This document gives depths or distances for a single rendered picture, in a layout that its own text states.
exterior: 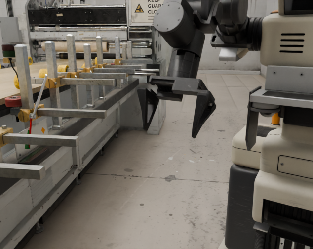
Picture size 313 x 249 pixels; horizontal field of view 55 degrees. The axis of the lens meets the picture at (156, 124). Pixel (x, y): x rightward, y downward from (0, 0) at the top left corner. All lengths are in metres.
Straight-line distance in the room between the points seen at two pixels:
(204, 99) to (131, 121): 3.33
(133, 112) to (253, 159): 2.76
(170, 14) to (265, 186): 0.53
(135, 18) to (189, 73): 2.97
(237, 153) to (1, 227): 1.23
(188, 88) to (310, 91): 0.35
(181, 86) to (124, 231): 1.55
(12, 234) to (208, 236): 1.11
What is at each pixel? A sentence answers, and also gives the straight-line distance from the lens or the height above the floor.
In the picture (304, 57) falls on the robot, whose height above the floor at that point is 1.12.
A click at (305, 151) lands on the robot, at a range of 0.86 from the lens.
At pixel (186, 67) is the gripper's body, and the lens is 0.56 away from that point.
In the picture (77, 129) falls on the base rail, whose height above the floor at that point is 0.65.
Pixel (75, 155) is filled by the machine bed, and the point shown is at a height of 0.27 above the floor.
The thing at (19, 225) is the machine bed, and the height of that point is 0.17.
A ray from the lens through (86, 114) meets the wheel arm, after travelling 1.33.
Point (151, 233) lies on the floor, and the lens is 1.96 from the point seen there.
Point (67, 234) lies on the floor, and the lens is 2.04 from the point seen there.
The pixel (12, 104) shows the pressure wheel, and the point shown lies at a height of 0.89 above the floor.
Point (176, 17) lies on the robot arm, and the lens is 0.53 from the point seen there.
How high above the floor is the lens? 1.17
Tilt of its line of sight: 17 degrees down
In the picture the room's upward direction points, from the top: straight up
